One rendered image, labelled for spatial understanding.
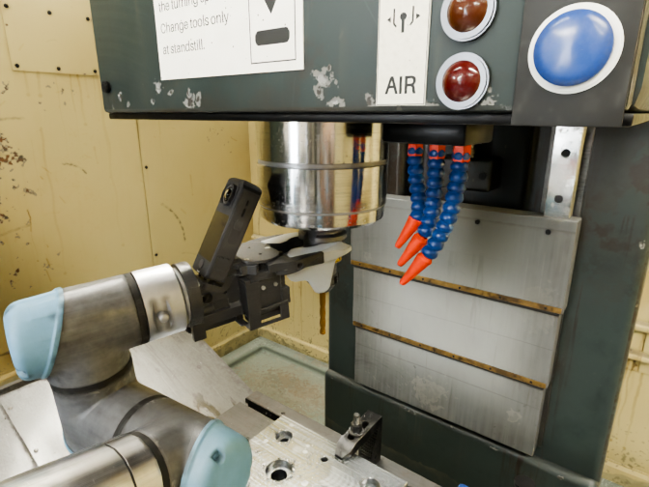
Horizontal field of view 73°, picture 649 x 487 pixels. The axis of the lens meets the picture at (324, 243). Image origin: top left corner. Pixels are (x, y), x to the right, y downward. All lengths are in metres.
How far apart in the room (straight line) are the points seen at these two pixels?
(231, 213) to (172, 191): 1.16
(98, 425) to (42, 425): 1.00
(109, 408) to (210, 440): 0.12
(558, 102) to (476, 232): 0.71
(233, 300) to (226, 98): 0.25
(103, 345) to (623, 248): 0.82
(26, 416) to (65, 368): 1.03
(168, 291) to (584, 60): 0.39
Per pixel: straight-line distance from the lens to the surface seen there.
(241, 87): 0.34
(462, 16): 0.24
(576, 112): 0.23
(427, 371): 1.11
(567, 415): 1.08
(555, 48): 0.23
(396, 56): 0.26
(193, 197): 1.68
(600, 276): 0.95
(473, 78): 0.24
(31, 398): 1.53
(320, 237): 0.54
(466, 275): 0.96
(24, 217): 1.43
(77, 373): 0.47
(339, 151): 0.47
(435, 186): 0.45
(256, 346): 1.99
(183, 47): 0.39
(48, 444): 1.45
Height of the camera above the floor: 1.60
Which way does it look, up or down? 17 degrees down
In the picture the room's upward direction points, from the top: straight up
